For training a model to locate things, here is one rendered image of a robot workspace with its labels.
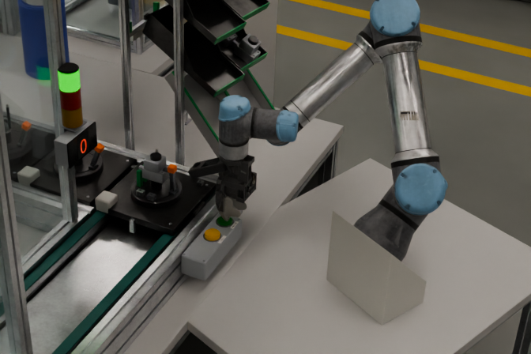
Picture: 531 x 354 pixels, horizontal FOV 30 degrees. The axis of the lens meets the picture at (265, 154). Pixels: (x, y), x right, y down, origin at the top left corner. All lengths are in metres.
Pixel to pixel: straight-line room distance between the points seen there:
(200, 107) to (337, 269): 0.64
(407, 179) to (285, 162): 0.78
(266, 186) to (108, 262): 0.60
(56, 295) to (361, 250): 0.75
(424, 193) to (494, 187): 2.28
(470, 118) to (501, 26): 1.16
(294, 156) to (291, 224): 0.34
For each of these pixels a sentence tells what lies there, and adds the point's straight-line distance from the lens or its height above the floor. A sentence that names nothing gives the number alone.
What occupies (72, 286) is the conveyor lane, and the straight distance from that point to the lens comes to 2.51.
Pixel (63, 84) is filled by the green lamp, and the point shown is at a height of 1.38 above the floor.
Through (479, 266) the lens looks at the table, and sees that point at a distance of 2.73.
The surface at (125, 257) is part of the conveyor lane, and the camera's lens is 2.58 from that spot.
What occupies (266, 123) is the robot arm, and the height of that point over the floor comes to 1.30.
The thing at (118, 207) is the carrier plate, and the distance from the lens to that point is 2.66.
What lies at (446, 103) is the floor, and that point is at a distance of 5.21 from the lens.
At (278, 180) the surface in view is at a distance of 2.96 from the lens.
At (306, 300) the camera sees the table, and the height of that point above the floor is 0.86.
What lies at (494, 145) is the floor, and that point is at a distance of 4.92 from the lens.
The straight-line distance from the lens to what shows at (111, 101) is 3.36.
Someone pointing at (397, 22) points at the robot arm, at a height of 1.53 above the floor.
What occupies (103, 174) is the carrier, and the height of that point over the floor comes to 0.97.
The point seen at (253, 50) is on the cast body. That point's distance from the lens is 2.84.
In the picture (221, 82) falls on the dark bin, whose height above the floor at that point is 1.20.
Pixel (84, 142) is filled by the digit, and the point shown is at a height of 1.21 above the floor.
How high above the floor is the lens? 2.54
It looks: 33 degrees down
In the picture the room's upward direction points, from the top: 2 degrees clockwise
